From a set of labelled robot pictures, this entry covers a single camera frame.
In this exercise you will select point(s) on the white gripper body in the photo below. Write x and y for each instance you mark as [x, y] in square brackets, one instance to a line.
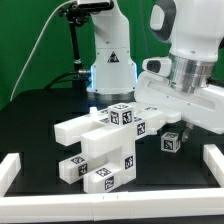
[203, 107]

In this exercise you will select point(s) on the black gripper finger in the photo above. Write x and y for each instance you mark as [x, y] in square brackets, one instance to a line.
[185, 134]

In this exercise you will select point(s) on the white chair seat part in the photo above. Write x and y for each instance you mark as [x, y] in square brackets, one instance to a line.
[125, 158]

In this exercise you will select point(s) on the white chair back part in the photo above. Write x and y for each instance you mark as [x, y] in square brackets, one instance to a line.
[98, 136]

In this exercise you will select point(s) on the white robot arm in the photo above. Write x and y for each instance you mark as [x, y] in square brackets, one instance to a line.
[179, 81]

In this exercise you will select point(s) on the white U-shaped fence frame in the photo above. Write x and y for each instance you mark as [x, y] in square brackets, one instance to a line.
[123, 205]

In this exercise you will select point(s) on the black camera stand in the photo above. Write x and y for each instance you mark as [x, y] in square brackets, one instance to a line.
[77, 14]

